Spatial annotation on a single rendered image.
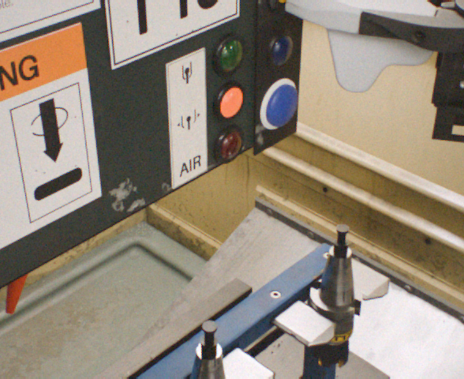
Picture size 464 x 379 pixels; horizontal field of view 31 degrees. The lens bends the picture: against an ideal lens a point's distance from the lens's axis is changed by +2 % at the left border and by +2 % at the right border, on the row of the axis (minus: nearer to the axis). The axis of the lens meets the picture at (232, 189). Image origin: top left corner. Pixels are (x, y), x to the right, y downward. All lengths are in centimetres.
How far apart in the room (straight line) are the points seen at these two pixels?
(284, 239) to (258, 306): 74
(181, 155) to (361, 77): 12
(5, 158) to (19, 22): 7
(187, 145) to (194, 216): 149
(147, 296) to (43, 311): 24
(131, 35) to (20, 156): 9
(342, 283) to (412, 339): 59
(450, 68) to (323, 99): 104
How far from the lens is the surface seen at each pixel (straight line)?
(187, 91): 50
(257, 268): 171
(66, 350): 189
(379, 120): 149
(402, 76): 143
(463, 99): 53
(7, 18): 41
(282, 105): 56
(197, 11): 48
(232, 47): 51
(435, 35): 48
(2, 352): 192
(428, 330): 158
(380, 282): 107
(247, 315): 100
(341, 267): 99
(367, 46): 52
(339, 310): 101
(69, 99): 44
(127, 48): 45
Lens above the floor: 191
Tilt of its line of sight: 35 degrees down
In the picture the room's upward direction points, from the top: straight up
